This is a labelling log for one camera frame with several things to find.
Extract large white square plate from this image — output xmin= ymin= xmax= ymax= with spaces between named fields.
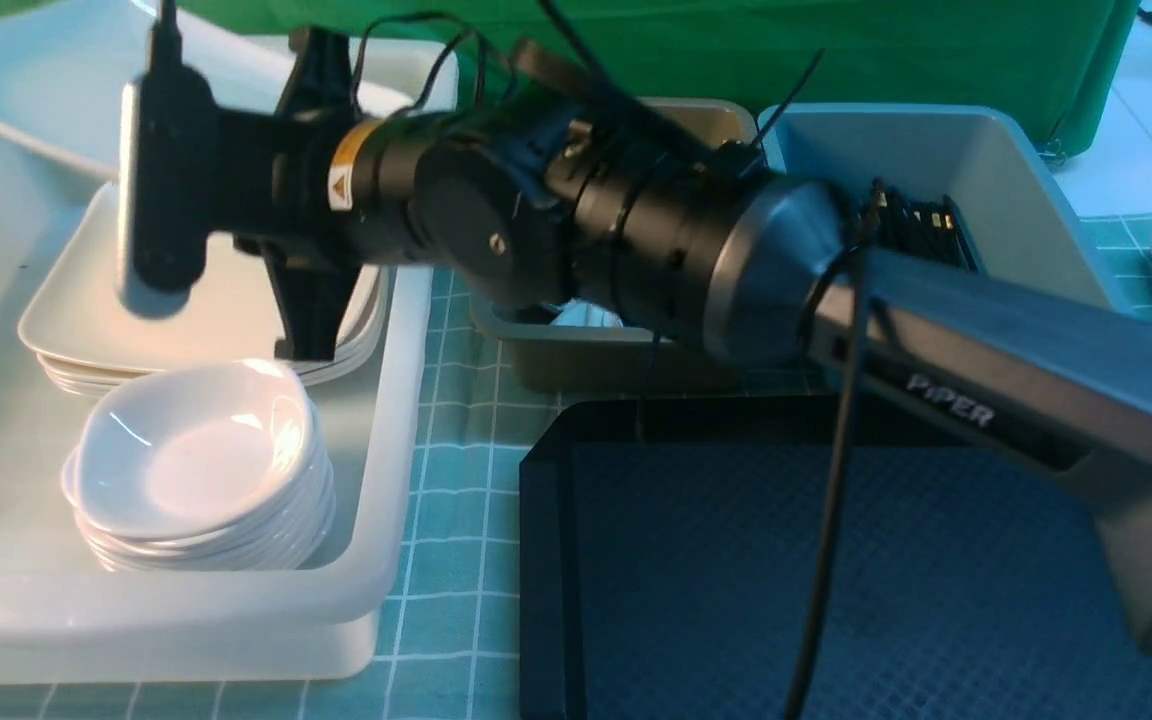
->
xmin=0 ymin=1 xmax=293 ymax=181

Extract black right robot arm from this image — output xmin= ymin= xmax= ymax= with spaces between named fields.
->
xmin=209 ymin=28 xmax=1152 ymax=719

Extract large white plastic tub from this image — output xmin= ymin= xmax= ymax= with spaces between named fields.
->
xmin=0 ymin=37 xmax=460 ymax=685

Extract green backdrop cloth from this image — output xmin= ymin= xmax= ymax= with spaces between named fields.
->
xmin=0 ymin=0 xmax=1142 ymax=151

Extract pile of black chopsticks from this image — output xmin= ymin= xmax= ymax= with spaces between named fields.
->
xmin=870 ymin=177 xmax=984 ymax=275

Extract pile of white soup spoons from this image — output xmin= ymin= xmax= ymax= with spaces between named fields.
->
xmin=550 ymin=300 xmax=626 ymax=328

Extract brown plastic spoon bin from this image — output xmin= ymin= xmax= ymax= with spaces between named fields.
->
xmin=470 ymin=97 xmax=758 ymax=395

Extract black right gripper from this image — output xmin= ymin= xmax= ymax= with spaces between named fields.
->
xmin=209 ymin=26 xmax=417 ymax=361

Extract stack of white bowls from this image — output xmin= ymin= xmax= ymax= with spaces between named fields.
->
xmin=61 ymin=359 xmax=338 ymax=571

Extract grey-blue plastic chopstick bin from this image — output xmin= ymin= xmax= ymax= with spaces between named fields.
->
xmin=756 ymin=103 xmax=1130 ymax=314

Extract stack of white square plates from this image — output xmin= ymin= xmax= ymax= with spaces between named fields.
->
xmin=16 ymin=180 xmax=393 ymax=399

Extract green checkered tablecloth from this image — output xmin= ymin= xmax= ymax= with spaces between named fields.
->
xmin=0 ymin=210 xmax=1152 ymax=720

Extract black plastic serving tray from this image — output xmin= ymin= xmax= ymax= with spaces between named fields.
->
xmin=518 ymin=396 xmax=1152 ymax=719

